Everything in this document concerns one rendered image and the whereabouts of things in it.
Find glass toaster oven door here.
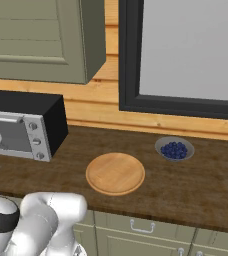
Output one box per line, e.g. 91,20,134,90
0,111,33,158

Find black silver toaster oven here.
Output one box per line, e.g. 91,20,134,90
0,89,69,163

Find round wooden plate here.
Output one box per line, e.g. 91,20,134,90
85,152,146,197

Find black framed window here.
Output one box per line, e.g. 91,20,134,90
118,0,228,121

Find blueberries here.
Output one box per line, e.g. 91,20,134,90
160,141,189,160

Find grey bowl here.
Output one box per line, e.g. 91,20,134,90
154,135,196,163

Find olive green drawer front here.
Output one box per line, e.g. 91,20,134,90
93,210,197,245
191,227,228,256

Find silver toaster oven door handle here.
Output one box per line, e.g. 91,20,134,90
0,114,25,125

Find olive green wall cupboard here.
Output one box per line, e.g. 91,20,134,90
0,0,107,85

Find silver drawer handle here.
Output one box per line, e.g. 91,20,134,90
129,218,156,234

